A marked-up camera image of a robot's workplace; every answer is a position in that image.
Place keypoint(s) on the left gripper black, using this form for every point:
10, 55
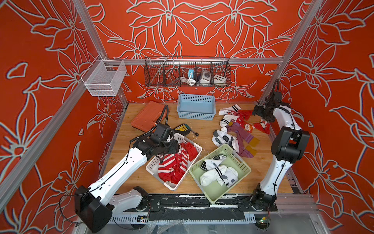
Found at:
175, 147

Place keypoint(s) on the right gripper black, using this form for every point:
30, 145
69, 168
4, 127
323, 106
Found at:
259, 112

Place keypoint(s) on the red white striped sock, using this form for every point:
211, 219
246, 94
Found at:
174, 167

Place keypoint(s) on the red christmas sock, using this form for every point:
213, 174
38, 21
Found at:
192, 152

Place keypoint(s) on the white grey sport sock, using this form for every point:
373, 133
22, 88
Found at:
219, 138
212, 163

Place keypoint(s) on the white sock black stripes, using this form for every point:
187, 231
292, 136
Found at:
209, 176

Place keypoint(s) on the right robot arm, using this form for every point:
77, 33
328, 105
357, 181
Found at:
287, 148

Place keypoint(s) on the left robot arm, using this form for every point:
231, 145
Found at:
96, 204

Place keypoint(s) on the white perforated plastic basket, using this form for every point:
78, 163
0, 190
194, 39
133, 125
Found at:
152, 166

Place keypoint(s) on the blue perforated plastic basket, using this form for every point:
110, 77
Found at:
196, 107

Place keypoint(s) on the green perforated plastic basket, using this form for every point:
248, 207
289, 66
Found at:
215, 191

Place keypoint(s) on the black case yellow label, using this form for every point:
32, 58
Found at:
182, 129

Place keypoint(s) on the orange plastic tool case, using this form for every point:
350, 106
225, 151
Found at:
147, 118

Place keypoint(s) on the purple sock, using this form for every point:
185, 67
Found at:
246, 141

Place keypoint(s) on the white striped sock at back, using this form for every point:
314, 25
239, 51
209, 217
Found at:
232, 109

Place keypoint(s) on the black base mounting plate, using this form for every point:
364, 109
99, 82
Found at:
194, 209

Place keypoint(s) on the white round socket adapter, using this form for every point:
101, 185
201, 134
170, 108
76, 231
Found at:
205, 77

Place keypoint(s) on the blue white charger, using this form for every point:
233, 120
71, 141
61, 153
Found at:
191, 74

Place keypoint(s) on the ratchet wrench green handle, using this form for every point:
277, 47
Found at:
195, 133

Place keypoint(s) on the black wire wall basket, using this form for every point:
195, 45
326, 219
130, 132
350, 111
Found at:
172, 71

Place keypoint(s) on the white wire mesh basket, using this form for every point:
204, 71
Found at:
104, 78

